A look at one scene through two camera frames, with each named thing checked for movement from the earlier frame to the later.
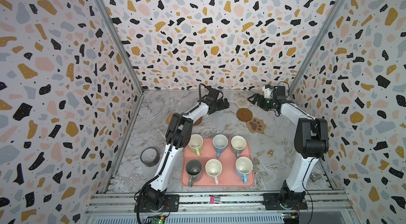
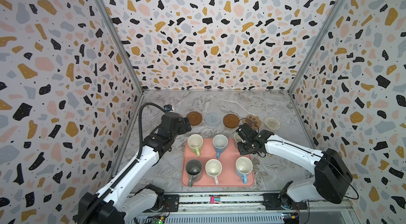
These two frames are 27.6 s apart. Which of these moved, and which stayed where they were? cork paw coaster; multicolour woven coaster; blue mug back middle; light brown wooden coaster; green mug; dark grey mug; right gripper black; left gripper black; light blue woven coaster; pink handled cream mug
Moved: left gripper black; right gripper black; light blue woven coaster; multicolour woven coaster; light brown wooden coaster
Stayed: blue mug back middle; cork paw coaster; green mug; pink handled cream mug; dark grey mug
